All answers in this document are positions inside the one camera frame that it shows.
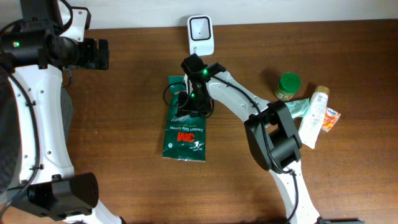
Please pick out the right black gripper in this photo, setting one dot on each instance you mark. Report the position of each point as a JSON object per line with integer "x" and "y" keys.
{"x": 188, "y": 104}

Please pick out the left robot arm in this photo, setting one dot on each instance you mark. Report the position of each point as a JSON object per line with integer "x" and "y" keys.
{"x": 35, "y": 40}

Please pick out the light green wipes packet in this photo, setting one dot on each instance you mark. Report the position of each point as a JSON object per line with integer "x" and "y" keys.
{"x": 298, "y": 108}

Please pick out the green 3M gloves package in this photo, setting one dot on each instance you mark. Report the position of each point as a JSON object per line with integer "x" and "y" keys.
{"x": 184, "y": 137}

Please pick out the grey plastic mesh basket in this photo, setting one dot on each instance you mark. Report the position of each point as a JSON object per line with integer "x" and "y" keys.
{"x": 36, "y": 115}

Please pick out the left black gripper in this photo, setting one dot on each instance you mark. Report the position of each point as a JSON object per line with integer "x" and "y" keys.
{"x": 91, "y": 62}

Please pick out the orange Kleenex tissue pack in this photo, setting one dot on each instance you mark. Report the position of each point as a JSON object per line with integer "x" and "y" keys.
{"x": 330, "y": 119}

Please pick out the white tube gold cap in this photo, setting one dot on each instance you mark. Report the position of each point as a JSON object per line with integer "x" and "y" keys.
{"x": 312, "y": 122}

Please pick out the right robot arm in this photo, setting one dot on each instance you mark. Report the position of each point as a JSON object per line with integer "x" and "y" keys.
{"x": 273, "y": 138}

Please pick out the green lid jar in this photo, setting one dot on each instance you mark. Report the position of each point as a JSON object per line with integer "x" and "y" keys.
{"x": 288, "y": 85}

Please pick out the white barcode scanner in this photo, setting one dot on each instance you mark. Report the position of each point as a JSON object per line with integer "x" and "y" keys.
{"x": 200, "y": 35}

